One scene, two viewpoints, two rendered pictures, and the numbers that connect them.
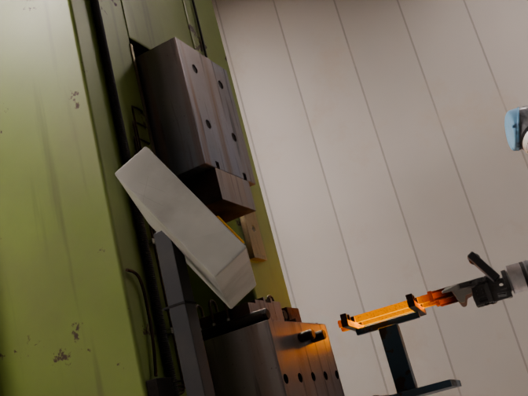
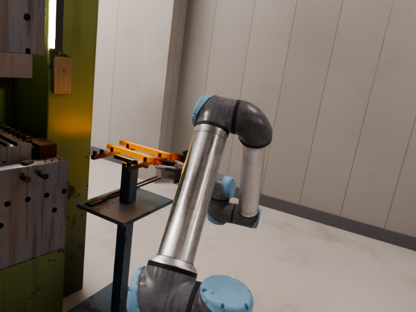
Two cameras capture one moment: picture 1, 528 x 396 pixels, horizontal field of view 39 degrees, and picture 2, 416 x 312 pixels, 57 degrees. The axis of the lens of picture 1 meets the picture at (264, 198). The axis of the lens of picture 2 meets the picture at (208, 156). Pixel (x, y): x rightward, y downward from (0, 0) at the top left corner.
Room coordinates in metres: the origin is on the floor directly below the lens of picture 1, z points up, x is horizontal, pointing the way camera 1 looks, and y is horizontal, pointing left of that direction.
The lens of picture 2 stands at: (0.76, -1.06, 1.48)
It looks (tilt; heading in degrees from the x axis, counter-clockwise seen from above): 15 degrees down; 13
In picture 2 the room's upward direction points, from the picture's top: 8 degrees clockwise
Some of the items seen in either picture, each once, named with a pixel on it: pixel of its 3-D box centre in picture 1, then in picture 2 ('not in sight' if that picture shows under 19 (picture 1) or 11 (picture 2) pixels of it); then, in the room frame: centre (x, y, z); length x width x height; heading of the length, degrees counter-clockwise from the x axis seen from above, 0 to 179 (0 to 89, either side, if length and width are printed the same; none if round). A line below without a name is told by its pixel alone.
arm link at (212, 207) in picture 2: not in sight; (220, 209); (2.33, -0.79, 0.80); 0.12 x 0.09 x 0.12; 91
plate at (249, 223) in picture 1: (252, 235); (62, 75); (2.37, 0.07, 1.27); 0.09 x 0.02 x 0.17; 157
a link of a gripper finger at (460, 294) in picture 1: (458, 294); (164, 172); (2.34, -0.50, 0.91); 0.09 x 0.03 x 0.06; 109
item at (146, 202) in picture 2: (408, 395); (127, 203); (2.46, -0.28, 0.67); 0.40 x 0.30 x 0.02; 166
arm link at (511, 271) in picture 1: (515, 278); not in sight; (2.36, -0.69, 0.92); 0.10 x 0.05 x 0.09; 166
